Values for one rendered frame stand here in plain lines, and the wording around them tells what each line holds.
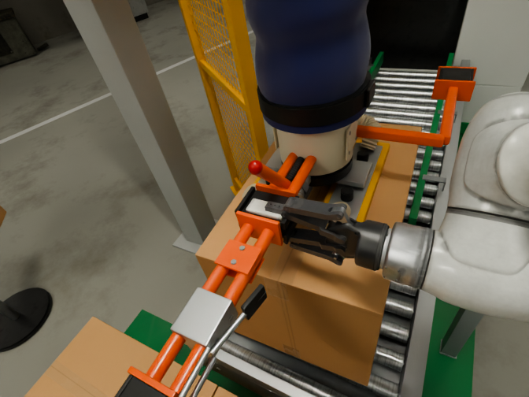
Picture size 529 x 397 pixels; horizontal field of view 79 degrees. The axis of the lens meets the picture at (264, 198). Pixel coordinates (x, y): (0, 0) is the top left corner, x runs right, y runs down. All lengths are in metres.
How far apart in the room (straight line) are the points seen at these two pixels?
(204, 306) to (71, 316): 1.89
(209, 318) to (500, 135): 0.43
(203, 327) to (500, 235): 0.39
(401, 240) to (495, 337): 1.46
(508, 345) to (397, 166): 1.23
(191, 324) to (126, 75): 1.22
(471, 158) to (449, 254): 0.13
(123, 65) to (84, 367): 1.14
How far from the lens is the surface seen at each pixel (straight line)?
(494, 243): 0.49
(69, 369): 1.44
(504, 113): 0.51
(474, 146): 0.50
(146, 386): 0.46
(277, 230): 0.54
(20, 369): 2.34
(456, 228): 0.49
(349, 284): 0.64
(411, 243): 0.49
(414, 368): 1.11
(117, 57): 1.51
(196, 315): 0.48
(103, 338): 1.42
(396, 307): 1.24
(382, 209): 0.76
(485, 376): 1.83
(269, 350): 1.23
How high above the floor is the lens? 1.63
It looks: 43 degrees down
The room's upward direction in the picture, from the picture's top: 12 degrees counter-clockwise
